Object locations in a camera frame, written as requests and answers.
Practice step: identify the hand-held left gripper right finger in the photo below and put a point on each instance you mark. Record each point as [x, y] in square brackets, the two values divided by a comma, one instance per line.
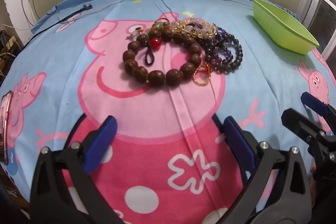
[239, 142]

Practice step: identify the green stone charm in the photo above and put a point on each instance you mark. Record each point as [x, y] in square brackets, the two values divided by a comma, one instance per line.
[162, 25]

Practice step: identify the green plastic tray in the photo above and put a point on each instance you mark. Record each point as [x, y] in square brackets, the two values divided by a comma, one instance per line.
[283, 27]

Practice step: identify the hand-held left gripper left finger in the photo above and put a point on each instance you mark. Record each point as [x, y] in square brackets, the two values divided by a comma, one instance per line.
[101, 142]

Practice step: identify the cartoon pig printed blanket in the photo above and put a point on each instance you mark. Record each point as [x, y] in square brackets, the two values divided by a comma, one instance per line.
[78, 69]

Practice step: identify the pink smartphone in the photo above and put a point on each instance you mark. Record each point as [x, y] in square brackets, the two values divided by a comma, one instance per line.
[4, 129]

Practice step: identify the cluttered shelf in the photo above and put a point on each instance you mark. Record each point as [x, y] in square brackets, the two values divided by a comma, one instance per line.
[8, 43]

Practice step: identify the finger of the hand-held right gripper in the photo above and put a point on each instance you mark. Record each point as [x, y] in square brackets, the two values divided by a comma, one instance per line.
[299, 123]
[315, 104]

